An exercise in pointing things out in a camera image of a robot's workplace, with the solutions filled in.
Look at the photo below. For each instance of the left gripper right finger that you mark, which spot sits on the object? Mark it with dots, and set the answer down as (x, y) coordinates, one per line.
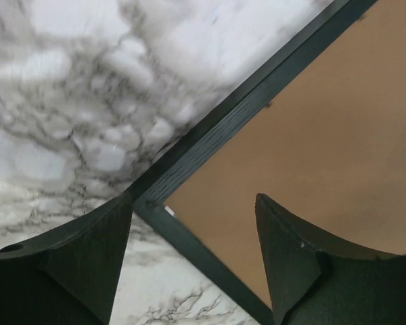
(315, 277)

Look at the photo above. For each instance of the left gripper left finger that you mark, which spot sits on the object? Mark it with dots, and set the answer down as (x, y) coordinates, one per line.
(67, 275)

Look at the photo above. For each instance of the black picture frame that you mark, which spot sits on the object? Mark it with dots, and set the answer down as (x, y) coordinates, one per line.
(172, 169)

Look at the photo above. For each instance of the brown backing board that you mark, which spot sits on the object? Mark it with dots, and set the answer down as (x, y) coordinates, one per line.
(331, 148)

